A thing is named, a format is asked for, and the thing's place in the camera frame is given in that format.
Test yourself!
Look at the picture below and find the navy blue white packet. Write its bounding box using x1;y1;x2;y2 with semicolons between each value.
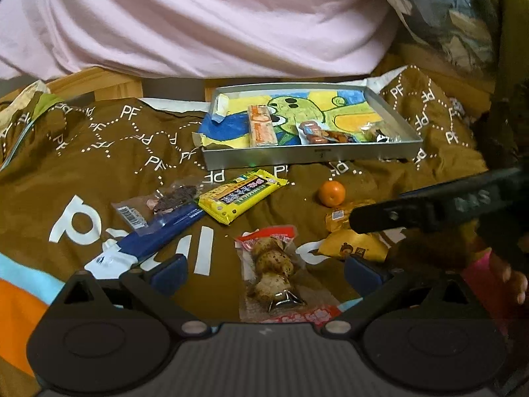
84;202;205;280

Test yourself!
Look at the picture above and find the dark dried meat clear packet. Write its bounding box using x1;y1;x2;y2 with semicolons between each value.
112;182;201;236

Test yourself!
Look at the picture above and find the meatball skewer red packet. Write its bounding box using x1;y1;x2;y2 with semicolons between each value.
234;225;341;326

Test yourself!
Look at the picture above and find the yellow cake packet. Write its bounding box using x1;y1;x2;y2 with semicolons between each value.
317;230;389;263

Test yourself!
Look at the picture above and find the golden snack packet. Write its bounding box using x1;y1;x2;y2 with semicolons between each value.
325;200;375;233

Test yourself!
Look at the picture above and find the yellow biscuit packet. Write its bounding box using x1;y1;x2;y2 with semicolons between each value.
198;169;289;225

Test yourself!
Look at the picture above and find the rice cracker clear packet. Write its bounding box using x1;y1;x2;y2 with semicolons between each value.
360;121;401;144

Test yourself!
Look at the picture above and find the orange cracker packet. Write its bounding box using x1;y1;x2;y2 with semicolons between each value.
247;105;278;148

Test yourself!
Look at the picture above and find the pink sausage white packet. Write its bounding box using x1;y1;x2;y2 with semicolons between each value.
296;120;359;145

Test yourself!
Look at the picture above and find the person right hand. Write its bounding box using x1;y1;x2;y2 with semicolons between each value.
462;249;528;335

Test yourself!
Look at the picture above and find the brown PF printed blanket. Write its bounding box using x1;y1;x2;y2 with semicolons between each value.
1;67;486;396

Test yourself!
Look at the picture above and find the small orange tangerine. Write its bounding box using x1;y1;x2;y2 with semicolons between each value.
317;180;346;208

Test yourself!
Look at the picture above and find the grey metal tray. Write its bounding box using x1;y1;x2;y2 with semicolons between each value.
200;82;422;169

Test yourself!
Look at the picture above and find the plastic bag of clothes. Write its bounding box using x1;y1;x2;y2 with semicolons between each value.
387;0;496;75

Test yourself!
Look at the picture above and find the pink draped cloth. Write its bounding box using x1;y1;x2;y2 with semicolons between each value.
1;0;399;80

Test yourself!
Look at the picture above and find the wooden bed frame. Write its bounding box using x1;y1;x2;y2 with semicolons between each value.
46;67;221;101

